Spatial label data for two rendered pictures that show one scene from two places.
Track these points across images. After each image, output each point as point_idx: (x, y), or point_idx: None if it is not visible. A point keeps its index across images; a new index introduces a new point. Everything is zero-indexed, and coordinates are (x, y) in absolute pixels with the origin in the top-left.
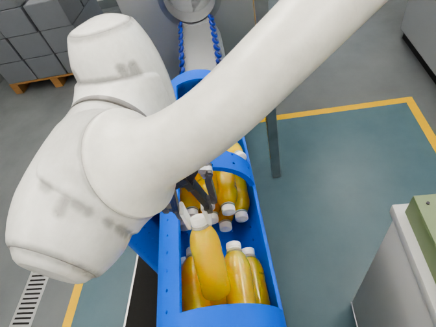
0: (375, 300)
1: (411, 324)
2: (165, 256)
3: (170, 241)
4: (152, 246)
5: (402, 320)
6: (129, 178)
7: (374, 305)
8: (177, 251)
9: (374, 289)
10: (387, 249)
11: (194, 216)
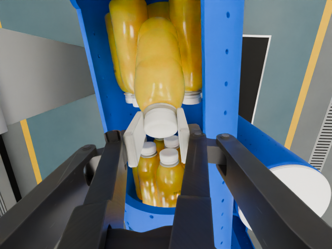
0: (76, 78)
1: (28, 45)
2: (228, 78)
3: (219, 100)
4: (240, 128)
5: (41, 53)
6: None
7: (80, 77)
8: (207, 79)
9: (74, 85)
10: (37, 103)
11: (168, 132)
